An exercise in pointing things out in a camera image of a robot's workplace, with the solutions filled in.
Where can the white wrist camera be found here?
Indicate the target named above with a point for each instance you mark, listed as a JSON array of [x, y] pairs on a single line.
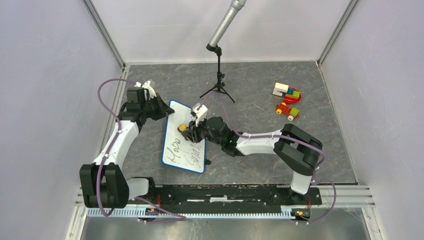
[[148, 88], [199, 113]]

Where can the silver microphone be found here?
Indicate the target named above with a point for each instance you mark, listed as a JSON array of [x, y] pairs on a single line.
[[234, 8]]

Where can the blue framed whiteboard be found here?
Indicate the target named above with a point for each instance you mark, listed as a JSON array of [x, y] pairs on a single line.
[[178, 152]]

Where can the black tripod mic stand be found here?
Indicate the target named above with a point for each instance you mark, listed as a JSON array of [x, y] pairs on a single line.
[[219, 86]]

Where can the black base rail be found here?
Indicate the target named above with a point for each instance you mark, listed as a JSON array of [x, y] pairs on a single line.
[[230, 198]]

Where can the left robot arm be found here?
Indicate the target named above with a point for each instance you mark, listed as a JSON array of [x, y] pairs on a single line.
[[103, 183]]

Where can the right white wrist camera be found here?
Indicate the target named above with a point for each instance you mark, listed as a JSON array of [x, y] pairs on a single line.
[[199, 113]]

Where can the colourful toy block stack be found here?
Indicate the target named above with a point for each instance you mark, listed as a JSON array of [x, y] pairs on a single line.
[[289, 95]]

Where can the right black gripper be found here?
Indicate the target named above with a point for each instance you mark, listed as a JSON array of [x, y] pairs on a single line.
[[191, 132]]

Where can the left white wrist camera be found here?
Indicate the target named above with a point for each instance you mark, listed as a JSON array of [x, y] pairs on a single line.
[[148, 88]]

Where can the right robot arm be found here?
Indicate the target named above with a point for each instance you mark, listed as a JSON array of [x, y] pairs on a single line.
[[299, 150]]

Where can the red toy block car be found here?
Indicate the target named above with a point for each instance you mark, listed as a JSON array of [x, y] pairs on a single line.
[[290, 113]]

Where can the yellow bone-shaped eraser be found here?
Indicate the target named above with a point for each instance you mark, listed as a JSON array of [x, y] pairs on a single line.
[[182, 128]]

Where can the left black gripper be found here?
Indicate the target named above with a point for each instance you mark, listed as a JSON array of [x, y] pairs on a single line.
[[164, 109]]

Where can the white cable duct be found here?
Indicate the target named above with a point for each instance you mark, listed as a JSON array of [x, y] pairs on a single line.
[[149, 212]]

